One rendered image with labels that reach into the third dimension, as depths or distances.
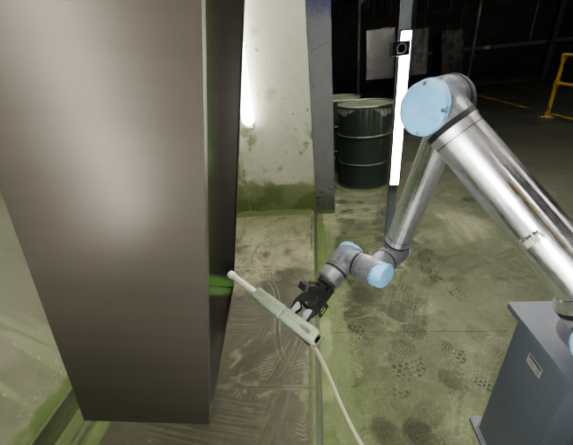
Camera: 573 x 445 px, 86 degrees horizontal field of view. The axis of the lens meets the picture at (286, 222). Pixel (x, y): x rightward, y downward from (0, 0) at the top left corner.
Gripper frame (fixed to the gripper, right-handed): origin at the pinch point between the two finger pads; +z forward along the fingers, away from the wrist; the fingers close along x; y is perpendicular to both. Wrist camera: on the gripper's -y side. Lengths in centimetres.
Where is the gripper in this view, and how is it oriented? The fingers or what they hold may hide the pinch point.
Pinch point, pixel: (291, 324)
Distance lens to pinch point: 109.1
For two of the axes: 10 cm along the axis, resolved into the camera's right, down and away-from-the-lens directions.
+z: -6.2, 7.2, -3.2
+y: 3.8, 6.3, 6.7
